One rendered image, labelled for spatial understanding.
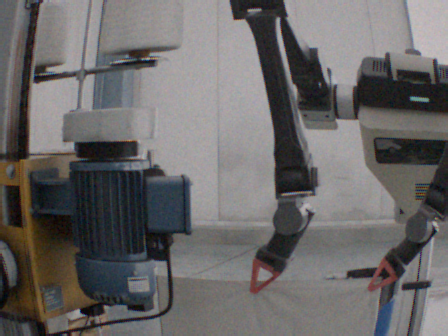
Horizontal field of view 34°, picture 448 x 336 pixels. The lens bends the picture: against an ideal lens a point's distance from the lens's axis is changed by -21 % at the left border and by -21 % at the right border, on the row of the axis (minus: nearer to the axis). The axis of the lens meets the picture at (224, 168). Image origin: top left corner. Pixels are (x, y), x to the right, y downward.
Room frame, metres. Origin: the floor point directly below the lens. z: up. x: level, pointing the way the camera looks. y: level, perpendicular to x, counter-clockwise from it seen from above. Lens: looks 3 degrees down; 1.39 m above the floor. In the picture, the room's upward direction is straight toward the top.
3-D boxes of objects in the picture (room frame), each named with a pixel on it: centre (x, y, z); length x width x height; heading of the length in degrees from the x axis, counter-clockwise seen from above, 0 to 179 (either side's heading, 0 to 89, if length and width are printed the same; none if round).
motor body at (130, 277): (1.44, 0.19, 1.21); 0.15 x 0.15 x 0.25
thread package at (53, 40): (1.66, 0.40, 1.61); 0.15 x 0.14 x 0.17; 71
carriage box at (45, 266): (1.54, 0.41, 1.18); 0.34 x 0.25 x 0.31; 161
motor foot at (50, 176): (1.43, 0.29, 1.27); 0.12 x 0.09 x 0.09; 161
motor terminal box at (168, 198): (1.45, 0.09, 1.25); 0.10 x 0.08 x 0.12; 6
